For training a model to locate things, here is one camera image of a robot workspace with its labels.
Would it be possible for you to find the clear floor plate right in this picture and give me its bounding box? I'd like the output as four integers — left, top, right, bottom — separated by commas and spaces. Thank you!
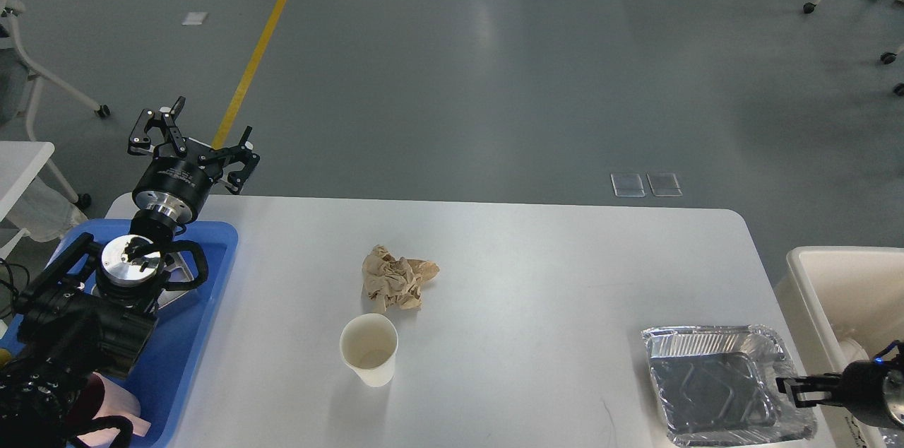
646, 173, 682, 197

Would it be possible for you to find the crumpled brown paper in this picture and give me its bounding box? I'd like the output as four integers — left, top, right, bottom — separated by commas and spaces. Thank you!
362, 245, 441, 314

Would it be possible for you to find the white paper scrap on floor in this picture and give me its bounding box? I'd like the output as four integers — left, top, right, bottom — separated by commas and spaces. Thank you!
181, 11, 208, 26

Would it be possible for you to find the clear floor plate left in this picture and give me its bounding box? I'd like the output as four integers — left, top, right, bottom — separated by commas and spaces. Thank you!
610, 173, 646, 198

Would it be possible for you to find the grey office chair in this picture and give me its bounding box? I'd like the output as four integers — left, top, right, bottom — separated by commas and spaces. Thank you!
0, 0, 112, 210

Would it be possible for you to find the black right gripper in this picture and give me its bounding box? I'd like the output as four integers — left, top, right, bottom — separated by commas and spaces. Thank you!
775, 342, 903, 430

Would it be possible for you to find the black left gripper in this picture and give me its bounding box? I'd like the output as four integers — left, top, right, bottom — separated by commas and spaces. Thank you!
127, 96, 261, 226

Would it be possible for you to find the white waste bin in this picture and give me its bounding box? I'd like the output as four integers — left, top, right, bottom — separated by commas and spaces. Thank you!
775, 247, 903, 447

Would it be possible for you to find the blue plastic tray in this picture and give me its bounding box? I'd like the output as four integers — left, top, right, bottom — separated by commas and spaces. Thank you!
2, 219, 239, 447

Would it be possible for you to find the black caster wheel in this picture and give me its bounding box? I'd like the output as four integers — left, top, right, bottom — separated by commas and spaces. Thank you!
879, 45, 904, 98

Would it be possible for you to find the white paper cup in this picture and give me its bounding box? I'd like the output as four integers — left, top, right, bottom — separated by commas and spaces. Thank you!
340, 313, 398, 388

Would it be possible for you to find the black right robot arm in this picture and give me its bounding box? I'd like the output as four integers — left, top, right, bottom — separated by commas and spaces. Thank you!
775, 341, 903, 430

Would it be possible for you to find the aluminium foil tray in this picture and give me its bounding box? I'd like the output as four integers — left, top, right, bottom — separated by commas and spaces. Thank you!
641, 324, 818, 447

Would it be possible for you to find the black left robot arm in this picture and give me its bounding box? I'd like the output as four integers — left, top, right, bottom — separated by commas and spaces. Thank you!
2, 98, 261, 447

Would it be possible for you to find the stainless steel square dish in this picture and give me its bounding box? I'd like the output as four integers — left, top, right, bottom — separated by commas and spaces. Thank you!
88, 250, 202, 311

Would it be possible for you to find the pink ribbed mug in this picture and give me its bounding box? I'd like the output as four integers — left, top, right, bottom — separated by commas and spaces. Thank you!
67, 372, 151, 438

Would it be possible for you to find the white side table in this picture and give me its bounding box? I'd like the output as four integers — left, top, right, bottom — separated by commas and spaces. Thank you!
1, 140, 55, 220

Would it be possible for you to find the clear floor plate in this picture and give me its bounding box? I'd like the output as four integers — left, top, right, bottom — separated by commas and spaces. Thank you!
610, 173, 646, 198
646, 173, 682, 197

